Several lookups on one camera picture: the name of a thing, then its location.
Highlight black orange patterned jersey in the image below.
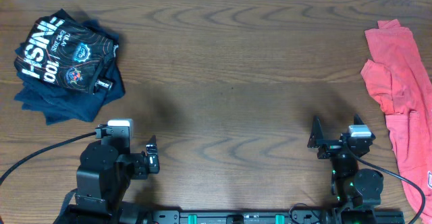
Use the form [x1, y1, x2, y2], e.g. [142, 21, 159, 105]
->
[14, 15, 118, 93]

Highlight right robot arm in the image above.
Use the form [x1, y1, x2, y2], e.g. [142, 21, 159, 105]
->
[307, 115, 383, 223]

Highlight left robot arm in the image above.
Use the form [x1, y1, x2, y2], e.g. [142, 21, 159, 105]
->
[55, 135, 160, 223]

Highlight red shirt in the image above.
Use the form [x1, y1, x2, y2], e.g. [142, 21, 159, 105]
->
[360, 20, 431, 223]

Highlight folded navy blue shirt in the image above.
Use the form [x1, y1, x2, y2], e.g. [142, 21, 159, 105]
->
[15, 20, 126, 125]

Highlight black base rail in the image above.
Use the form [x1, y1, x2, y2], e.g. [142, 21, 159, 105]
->
[147, 203, 405, 224]

